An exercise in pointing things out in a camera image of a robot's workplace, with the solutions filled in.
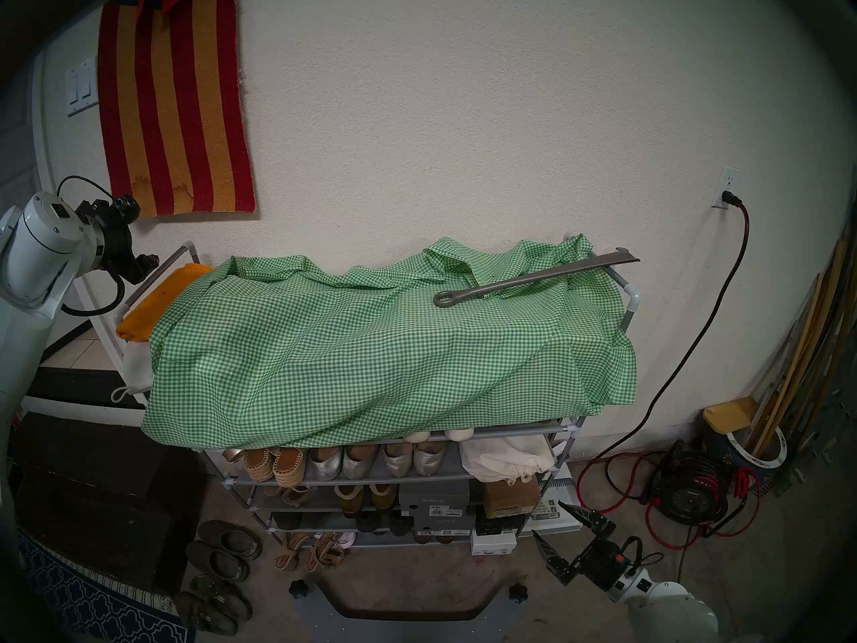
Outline tan strappy sandal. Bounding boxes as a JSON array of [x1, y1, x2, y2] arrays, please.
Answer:
[[307, 532, 345, 572], [275, 531, 310, 572]]

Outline black shoe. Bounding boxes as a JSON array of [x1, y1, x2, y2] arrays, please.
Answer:
[[355, 511, 412, 537]]

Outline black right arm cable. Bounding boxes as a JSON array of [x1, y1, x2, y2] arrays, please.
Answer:
[[619, 534, 664, 574]]

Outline yellow dustpan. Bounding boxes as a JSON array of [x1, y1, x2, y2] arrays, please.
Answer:
[[702, 397, 759, 438]]

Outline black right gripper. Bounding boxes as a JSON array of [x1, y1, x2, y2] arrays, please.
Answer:
[[534, 501, 635, 593]]

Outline black floor cable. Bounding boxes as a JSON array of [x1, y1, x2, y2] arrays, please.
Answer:
[[673, 524, 694, 585]]

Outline white shoe box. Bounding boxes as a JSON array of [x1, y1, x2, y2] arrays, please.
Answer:
[[470, 533, 520, 557]]

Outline silver loafer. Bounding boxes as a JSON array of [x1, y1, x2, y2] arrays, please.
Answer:
[[343, 445, 377, 480], [380, 443, 414, 478], [307, 446, 343, 482], [412, 441, 448, 476]]

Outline black strap sandal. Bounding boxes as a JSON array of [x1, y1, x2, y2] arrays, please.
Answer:
[[189, 575, 254, 621], [174, 591, 240, 636]]

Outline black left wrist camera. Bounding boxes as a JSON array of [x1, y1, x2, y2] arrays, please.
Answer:
[[77, 194, 141, 224]]

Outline dark grey shoe box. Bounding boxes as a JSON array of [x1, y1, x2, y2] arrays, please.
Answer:
[[412, 514, 477, 542]]

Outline cream cloth dust bag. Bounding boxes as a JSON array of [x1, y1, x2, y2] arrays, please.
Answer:
[[459, 431, 558, 486]]

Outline white drawstring bag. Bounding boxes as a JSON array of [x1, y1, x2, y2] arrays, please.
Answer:
[[110, 340, 156, 408]]

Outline white wall outlet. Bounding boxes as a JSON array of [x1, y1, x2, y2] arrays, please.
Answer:
[[712, 166, 739, 210]]

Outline grey Vionic shoe box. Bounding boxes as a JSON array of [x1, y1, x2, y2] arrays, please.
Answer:
[[398, 480, 471, 518]]

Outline white flat labelled box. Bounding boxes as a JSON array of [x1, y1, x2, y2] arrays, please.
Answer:
[[522, 464, 582, 535]]

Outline white light switch plate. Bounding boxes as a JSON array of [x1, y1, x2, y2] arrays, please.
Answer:
[[64, 57, 100, 117]]

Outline white door frame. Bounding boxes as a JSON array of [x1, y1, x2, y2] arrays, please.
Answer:
[[30, 49, 64, 197]]

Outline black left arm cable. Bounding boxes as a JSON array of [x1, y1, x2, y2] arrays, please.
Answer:
[[57, 175, 114, 200], [62, 273, 128, 316]]

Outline grey metal shoe rack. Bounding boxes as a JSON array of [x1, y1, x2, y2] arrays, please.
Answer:
[[117, 233, 643, 550]]

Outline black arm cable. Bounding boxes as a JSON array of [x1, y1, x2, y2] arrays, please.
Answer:
[[62, 273, 128, 316], [57, 175, 114, 200], [619, 534, 664, 574]]

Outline blue patterned rug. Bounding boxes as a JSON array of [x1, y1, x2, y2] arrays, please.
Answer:
[[13, 531, 198, 643]]

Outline orange cushion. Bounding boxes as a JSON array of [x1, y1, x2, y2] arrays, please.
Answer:
[[116, 263, 215, 343]]

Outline grey brown clog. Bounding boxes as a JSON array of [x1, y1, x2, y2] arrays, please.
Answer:
[[185, 540, 252, 583], [196, 520, 263, 561]]

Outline dark wooden trunk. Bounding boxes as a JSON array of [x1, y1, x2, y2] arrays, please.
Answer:
[[7, 411, 205, 595]]

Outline red orange striped wall hanging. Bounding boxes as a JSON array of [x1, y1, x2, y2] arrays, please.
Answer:
[[98, 0, 257, 219]]

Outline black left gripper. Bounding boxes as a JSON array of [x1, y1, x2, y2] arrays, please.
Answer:
[[99, 218, 161, 284]]

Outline black shoe box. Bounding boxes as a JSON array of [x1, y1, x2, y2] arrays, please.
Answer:
[[474, 514, 530, 537]]

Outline black red cable reel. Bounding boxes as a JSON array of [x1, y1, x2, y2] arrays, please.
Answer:
[[653, 441, 730, 525]]

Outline long grey metal shoehorn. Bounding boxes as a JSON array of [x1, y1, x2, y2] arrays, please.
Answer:
[[433, 247, 641, 308]]

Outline brown cardboard shoe box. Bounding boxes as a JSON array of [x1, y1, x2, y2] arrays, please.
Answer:
[[481, 478, 542, 519]]

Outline blue white bucket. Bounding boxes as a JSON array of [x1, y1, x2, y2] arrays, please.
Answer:
[[726, 424, 789, 478]]

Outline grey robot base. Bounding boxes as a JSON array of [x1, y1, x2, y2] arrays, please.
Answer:
[[288, 577, 530, 643]]

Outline tan espadrille shoe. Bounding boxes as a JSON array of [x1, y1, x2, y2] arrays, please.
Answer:
[[273, 446, 307, 485], [242, 449, 277, 483]]

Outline green white gingham cloth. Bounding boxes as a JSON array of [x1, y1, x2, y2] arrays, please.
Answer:
[[141, 235, 638, 450]]

